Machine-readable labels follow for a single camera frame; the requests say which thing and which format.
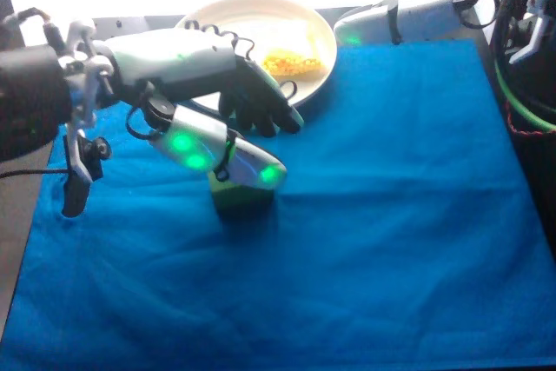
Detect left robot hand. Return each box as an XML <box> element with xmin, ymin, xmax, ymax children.
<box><xmin>102</xmin><ymin>18</ymin><xmax>305</xmax><ymax>192</ymax></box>

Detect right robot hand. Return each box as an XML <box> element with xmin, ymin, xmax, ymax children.
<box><xmin>333</xmin><ymin>0</ymin><xmax>484</xmax><ymax>47</ymax></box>

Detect green block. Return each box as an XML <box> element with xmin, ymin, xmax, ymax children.
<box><xmin>208</xmin><ymin>169</ymin><xmax>275</xmax><ymax>222</ymax></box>

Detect white round plate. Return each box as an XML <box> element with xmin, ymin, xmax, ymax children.
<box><xmin>175</xmin><ymin>0</ymin><xmax>338</xmax><ymax>114</ymax></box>

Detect blue cloth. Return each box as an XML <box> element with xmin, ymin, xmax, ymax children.
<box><xmin>0</xmin><ymin>38</ymin><xmax>556</xmax><ymax>371</ymax></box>

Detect green cable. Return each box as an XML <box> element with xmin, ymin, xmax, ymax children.
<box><xmin>493</xmin><ymin>56</ymin><xmax>556</xmax><ymax>134</ymax></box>

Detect red twisted wire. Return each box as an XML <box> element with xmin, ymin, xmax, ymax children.
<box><xmin>505</xmin><ymin>100</ymin><xmax>556</xmax><ymax>138</ymax></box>

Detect thin black cable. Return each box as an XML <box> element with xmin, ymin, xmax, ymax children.
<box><xmin>0</xmin><ymin>165</ymin><xmax>70</xmax><ymax>180</ymax></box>

